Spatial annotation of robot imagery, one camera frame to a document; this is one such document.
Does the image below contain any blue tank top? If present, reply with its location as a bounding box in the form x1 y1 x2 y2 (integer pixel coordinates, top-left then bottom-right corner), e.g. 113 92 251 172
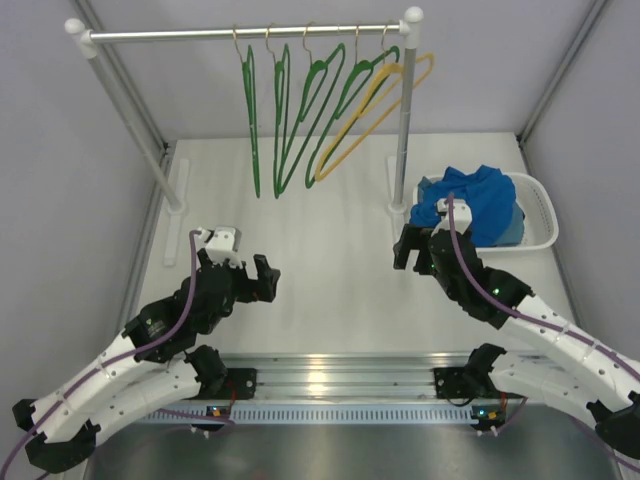
409 163 518 249

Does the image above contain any green hanger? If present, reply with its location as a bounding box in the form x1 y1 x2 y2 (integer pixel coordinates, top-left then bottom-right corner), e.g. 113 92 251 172
303 22 401 189
278 42 346 199
232 27 261 198
265 24 291 199

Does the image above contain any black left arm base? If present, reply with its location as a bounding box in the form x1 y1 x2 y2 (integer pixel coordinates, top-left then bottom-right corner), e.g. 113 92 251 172
193 368 257 401

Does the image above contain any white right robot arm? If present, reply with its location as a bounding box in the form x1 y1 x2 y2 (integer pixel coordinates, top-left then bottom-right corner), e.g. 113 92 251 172
393 225 639 459

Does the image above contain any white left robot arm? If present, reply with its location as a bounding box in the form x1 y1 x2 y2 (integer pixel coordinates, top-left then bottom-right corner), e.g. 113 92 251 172
12 250 281 474

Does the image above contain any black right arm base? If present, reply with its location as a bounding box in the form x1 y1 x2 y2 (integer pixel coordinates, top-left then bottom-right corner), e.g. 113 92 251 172
433 367 501 407

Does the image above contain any yellow hanger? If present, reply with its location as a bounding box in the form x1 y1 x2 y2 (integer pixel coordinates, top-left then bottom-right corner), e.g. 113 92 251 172
313 22 436 182

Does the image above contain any light blue garment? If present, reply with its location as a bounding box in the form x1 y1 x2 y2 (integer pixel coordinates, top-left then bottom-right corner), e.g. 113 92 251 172
417 177 526 248

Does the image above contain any white laundry basket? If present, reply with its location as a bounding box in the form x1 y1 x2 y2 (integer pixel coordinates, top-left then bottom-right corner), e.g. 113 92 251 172
409 165 559 253

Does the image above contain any silver clothes rack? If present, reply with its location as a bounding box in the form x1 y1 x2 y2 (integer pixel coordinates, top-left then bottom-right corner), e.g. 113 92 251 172
63 5 426 266

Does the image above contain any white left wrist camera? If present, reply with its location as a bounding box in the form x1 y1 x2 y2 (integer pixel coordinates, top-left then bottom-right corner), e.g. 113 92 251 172
196 225 242 265

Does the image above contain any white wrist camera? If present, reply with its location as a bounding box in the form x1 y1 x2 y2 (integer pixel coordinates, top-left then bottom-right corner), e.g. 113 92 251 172
196 225 242 265
433 198 473 235

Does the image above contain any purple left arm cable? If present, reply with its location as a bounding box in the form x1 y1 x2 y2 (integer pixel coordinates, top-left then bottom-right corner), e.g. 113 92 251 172
0 228 236 474

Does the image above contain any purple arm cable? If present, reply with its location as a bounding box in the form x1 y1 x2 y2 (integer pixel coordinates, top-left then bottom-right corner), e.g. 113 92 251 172
0 228 236 474
447 192 640 480

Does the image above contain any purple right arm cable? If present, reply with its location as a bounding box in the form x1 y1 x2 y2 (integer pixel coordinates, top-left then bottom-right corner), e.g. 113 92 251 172
447 192 640 480

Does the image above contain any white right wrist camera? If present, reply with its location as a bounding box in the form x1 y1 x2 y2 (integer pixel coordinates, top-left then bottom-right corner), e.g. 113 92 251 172
433 198 473 235

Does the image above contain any perforated cable duct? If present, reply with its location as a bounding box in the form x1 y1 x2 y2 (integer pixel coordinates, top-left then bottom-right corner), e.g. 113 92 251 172
139 403 504 425

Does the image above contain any aluminium mounting rail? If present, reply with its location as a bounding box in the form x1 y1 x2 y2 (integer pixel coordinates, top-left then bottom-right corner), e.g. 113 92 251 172
222 352 470 403

